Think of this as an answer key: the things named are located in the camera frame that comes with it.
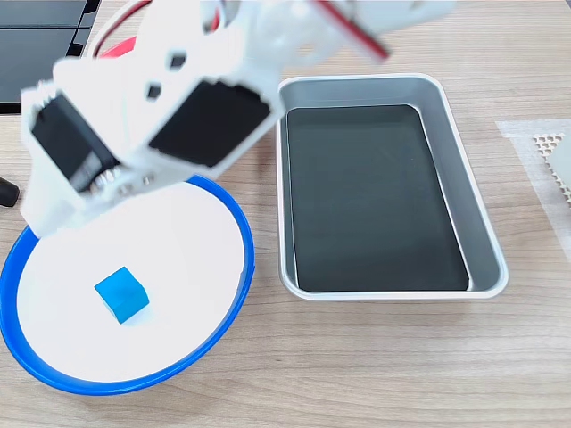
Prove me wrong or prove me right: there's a blue cube block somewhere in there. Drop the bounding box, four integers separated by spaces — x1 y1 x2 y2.
94 266 150 325

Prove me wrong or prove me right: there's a white dish blue rim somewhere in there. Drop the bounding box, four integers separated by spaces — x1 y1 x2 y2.
0 173 256 397

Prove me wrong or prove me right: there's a white dish red rim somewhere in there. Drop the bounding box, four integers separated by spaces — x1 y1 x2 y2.
95 37 138 60

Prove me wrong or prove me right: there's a black tray liner mat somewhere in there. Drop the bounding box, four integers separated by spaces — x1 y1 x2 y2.
285 104 472 294

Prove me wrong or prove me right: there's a silver metal tray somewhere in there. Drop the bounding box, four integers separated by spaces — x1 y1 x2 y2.
273 73 510 303

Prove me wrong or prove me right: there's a small black rounded object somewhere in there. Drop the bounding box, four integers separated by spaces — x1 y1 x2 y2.
0 176 21 209

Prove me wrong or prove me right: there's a black panel device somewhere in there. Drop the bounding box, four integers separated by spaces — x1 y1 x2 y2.
0 0 103 116

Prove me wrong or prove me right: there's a translucent sheet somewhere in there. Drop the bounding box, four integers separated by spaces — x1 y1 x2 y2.
494 119 571 259

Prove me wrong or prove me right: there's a white perforated pad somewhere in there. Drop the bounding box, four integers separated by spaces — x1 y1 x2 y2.
532 132 571 209

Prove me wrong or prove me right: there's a red and black cable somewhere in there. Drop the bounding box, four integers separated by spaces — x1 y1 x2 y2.
91 0 153 59

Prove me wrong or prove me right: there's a red servo cable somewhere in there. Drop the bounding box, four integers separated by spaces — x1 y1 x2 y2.
307 0 393 62

